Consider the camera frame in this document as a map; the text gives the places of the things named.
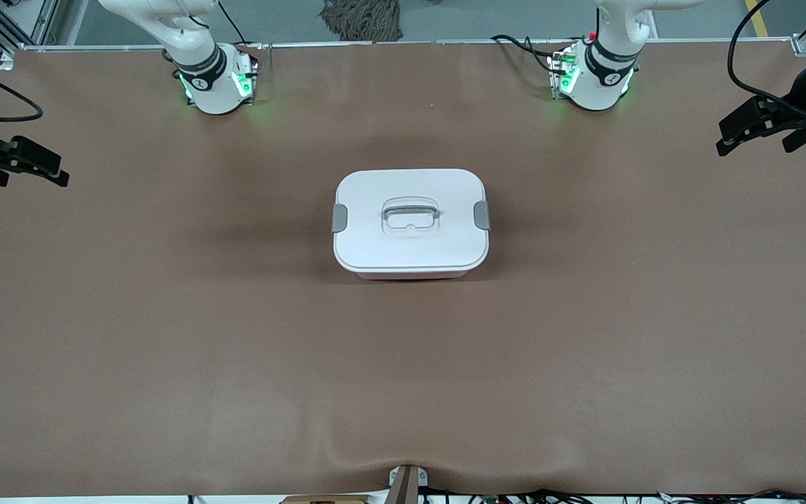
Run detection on pink plastic box base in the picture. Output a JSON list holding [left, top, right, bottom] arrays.
[[355, 269, 472, 281]]

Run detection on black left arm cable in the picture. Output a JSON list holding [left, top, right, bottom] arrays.
[[727, 0, 806, 118]]

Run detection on black base power cables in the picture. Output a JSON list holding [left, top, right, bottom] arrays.
[[490, 34, 559, 75]]

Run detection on white box lid grey clips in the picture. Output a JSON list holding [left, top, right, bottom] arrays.
[[332, 168, 491, 274]]

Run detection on brown table mat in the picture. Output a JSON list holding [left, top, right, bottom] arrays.
[[0, 41, 806, 498]]

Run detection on grey string mop head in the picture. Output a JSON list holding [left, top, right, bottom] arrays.
[[318, 0, 404, 42]]

